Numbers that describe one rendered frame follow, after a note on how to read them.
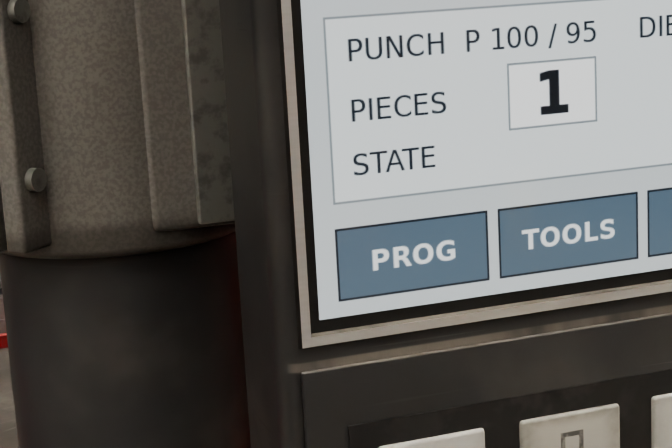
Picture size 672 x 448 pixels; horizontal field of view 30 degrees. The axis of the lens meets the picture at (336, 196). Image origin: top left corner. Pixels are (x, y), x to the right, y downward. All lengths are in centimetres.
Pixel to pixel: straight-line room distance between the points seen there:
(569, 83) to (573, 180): 3
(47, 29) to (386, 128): 15
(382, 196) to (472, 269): 4
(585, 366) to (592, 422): 2
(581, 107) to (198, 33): 15
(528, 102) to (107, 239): 17
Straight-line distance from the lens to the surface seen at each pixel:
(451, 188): 40
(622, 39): 42
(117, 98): 47
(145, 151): 48
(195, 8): 47
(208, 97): 48
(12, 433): 133
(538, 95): 41
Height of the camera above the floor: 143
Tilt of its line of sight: 10 degrees down
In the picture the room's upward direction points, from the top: 3 degrees counter-clockwise
